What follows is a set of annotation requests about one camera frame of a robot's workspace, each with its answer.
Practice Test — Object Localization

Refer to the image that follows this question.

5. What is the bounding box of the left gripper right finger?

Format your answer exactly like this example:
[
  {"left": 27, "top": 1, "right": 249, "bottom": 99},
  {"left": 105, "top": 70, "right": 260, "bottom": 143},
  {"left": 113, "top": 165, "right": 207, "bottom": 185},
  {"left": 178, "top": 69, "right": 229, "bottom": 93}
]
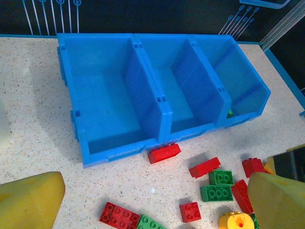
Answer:
[{"left": 247, "top": 172, "right": 305, "bottom": 229}]

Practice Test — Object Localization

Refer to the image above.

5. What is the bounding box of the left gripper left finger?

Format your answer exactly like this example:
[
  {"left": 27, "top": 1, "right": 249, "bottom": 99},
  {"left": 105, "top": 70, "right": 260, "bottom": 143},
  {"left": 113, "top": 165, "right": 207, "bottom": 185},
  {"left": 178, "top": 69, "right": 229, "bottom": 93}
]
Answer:
[{"left": 0, "top": 171, "right": 66, "bottom": 229}]

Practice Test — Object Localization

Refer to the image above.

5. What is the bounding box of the small yellow lego brick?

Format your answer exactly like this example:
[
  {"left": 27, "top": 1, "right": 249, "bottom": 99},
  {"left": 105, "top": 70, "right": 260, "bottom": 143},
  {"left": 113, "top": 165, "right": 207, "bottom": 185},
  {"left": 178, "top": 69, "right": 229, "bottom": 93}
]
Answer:
[{"left": 263, "top": 156, "right": 278, "bottom": 176}]

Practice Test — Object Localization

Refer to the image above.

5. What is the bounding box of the round yellow lego piece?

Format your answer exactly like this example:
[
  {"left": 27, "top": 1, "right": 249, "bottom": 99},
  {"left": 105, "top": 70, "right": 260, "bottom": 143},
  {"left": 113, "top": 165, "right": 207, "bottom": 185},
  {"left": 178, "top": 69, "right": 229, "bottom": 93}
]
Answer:
[{"left": 218, "top": 211, "right": 255, "bottom": 229}]

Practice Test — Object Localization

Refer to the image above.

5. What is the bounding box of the long red lego brick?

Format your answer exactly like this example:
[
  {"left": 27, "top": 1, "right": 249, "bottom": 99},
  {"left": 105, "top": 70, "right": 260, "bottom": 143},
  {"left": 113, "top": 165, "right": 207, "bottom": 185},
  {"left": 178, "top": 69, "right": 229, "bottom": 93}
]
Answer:
[{"left": 99, "top": 201, "right": 141, "bottom": 229}]

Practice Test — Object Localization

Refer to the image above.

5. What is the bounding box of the small square red lego brick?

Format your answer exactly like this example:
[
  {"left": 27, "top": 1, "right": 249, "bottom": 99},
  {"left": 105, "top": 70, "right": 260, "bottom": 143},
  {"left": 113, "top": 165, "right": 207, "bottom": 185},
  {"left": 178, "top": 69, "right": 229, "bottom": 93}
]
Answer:
[{"left": 179, "top": 201, "right": 202, "bottom": 223}]

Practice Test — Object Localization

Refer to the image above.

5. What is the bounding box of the small green lego brick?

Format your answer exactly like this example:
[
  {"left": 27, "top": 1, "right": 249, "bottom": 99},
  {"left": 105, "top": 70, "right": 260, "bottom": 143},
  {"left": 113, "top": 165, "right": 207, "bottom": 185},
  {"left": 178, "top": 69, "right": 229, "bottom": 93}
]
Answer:
[{"left": 209, "top": 169, "right": 234, "bottom": 186}]

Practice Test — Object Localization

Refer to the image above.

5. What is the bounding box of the aluminium frame post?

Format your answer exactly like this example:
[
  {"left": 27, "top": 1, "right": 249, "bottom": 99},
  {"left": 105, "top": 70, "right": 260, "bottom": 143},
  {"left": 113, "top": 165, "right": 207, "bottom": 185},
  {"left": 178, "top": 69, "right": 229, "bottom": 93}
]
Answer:
[{"left": 258, "top": 0, "right": 305, "bottom": 52}]

